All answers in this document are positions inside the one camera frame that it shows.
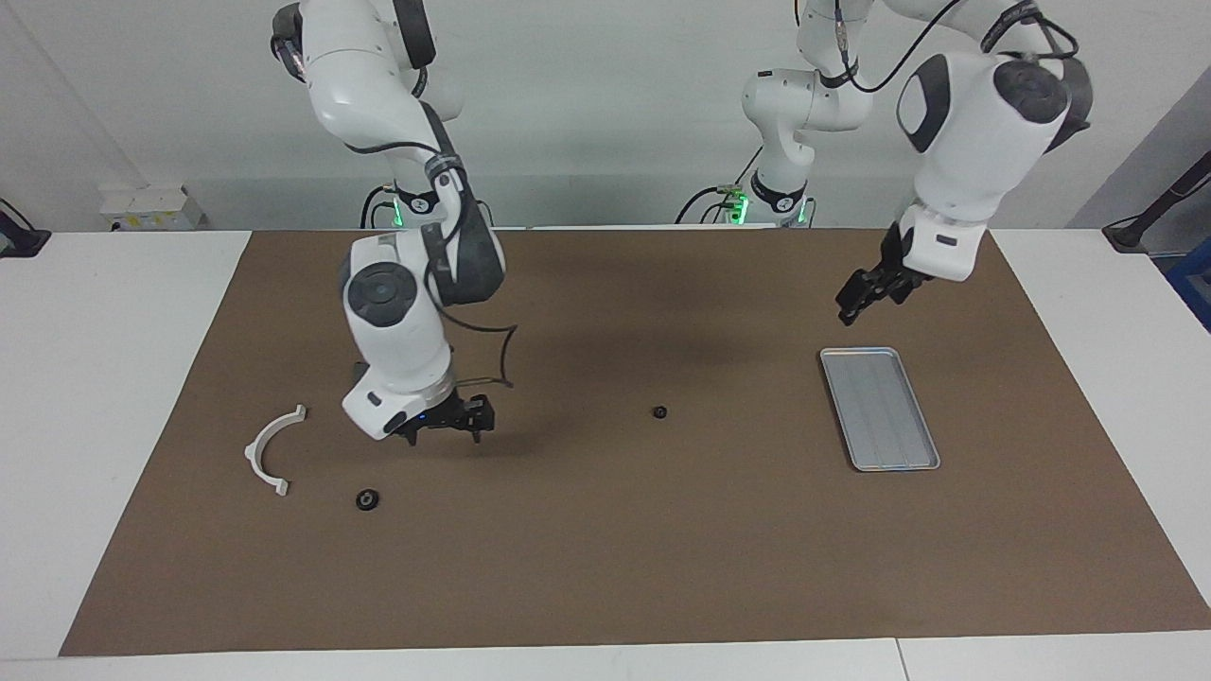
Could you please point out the brown table mat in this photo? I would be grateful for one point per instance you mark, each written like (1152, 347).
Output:
(605, 567)

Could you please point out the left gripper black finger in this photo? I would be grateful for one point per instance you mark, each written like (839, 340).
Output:
(851, 293)
(875, 293)

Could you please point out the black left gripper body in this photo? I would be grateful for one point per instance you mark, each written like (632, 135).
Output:
(899, 270)

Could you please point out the large black bearing gear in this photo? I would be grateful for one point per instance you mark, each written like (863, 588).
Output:
(368, 498)

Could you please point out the blue crate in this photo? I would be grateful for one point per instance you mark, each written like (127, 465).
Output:
(1194, 284)

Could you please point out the black stand with pole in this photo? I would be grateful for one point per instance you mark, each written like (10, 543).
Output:
(1131, 235)

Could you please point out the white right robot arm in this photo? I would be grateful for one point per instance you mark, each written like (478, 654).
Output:
(397, 340)

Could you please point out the black clamp mount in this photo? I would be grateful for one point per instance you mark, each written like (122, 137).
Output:
(19, 241)

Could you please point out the white wall power box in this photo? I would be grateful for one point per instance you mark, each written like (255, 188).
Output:
(151, 208)

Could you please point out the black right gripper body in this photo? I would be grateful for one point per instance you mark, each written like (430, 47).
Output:
(445, 416)

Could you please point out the silver metal tray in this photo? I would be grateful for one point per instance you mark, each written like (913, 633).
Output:
(880, 411)

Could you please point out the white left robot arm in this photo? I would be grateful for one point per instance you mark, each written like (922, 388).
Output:
(965, 142)

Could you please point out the white semicircular bracket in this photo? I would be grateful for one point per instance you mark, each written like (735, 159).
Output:
(254, 452)

